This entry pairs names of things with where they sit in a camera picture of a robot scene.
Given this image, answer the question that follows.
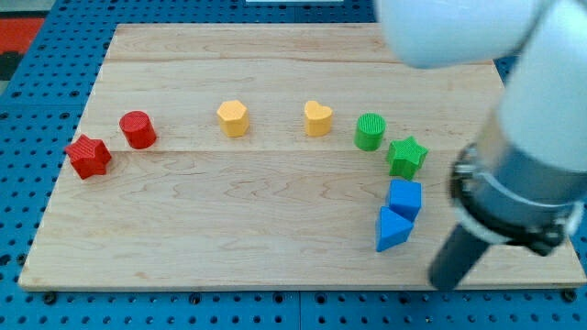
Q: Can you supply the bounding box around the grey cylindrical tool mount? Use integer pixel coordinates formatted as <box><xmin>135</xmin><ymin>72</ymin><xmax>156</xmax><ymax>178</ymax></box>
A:
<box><xmin>449</xmin><ymin>111</ymin><xmax>586</xmax><ymax>256</ymax></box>

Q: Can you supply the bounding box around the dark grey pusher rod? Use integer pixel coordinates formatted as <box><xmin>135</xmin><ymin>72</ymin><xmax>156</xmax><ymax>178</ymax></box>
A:
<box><xmin>428</xmin><ymin>225</ymin><xmax>490</xmax><ymax>291</ymax></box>

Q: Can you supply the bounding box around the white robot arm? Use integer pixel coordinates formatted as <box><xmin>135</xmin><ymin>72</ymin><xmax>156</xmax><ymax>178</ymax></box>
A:
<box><xmin>376</xmin><ymin>0</ymin><xmax>586</xmax><ymax>291</ymax></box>

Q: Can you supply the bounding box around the blue triangle block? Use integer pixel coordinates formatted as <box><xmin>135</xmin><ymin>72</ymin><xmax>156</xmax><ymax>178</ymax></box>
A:
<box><xmin>375</xmin><ymin>206</ymin><xmax>414</xmax><ymax>252</ymax></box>

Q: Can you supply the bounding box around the blue cube block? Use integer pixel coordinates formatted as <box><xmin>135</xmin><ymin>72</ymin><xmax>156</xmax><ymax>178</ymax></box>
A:
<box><xmin>387</xmin><ymin>179</ymin><xmax>423</xmax><ymax>223</ymax></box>

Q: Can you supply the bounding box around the green star block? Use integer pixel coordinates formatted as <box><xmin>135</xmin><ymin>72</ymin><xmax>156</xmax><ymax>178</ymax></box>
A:
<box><xmin>386</xmin><ymin>136</ymin><xmax>428</xmax><ymax>180</ymax></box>

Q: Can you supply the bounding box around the green cylinder block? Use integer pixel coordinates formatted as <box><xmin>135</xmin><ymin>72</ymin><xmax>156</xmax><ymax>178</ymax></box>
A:
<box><xmin>353</xmin><ymin>113</ymin><xmax>386</xmax><ymax>151</ymax></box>

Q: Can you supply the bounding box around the yellow heart block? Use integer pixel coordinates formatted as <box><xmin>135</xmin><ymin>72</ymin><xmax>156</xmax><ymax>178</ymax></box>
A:
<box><xmin>304</xmin><ymin>100</ymin><xmax>334</xmax><ymax>137</ymax></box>

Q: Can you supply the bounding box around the wooden board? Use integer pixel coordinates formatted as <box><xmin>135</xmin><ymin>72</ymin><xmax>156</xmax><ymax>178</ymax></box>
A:
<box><xmin>17</xmin><ymin>22</ymin><xmax>587</xmax><ymax>292</ymax></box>

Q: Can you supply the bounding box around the yellow hexagon block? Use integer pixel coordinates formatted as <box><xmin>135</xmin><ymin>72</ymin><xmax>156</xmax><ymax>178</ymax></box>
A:
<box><xmin>216</xmin><ymin>100</ymin><xmax>249</xmax><ymax>138</ymax></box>

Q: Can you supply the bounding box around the red cylinder block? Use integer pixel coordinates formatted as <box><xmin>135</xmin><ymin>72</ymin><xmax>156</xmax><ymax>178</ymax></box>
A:
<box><xmin>119</xmin><ymin>110</ymin><xmax>157</xmax><ymax>149</ymax></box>

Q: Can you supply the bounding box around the red star block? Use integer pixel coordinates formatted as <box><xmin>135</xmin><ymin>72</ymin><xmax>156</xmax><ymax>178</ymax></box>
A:
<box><xmin>65</xmin><ymin>134</ymin><xmax>112</xmax><ymax>180</ymax></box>

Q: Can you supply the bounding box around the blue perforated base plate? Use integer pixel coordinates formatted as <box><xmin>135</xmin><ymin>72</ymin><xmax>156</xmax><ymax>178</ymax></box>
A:
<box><xmin>1</xmin><ymin>0</ymin><xmax>586</xmax><ymax>329</ymax></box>

